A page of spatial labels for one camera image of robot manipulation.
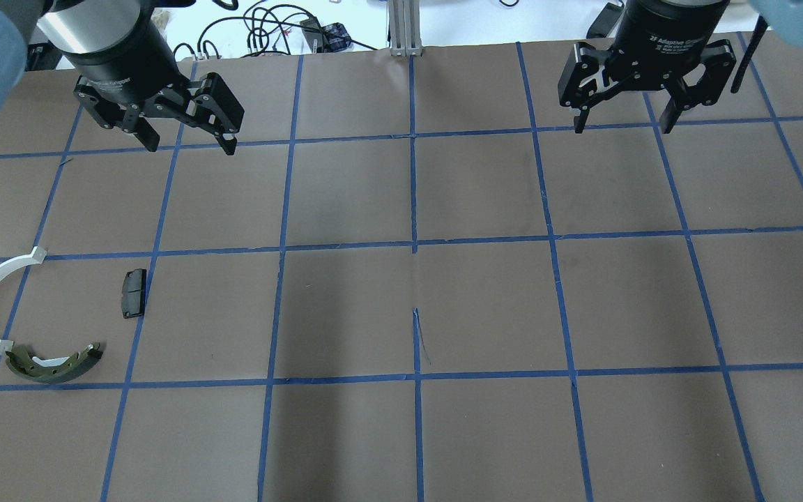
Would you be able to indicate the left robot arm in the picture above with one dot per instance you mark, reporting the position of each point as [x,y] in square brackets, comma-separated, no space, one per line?
[78,25]

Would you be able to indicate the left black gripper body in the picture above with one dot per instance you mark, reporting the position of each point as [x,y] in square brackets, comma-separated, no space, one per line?
[125,50]

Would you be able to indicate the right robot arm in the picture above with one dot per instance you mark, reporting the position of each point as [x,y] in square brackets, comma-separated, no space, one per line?
[785,17]

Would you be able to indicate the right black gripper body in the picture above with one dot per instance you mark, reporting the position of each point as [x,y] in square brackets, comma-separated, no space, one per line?
[663,31]

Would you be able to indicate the olive brake shoe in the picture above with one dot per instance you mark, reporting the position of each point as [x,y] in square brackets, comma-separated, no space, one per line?
[22,362]

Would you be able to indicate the black brake pad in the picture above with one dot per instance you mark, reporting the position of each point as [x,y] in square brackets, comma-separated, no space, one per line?
[133,294]

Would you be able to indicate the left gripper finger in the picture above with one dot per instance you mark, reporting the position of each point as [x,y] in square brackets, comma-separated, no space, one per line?
[217,111]
[110,115]

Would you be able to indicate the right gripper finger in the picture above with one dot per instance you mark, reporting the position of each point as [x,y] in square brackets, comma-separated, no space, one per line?
[718,61]
[585,81]

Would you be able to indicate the aluminium frame post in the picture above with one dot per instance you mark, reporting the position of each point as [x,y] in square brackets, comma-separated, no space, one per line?
[404,28]

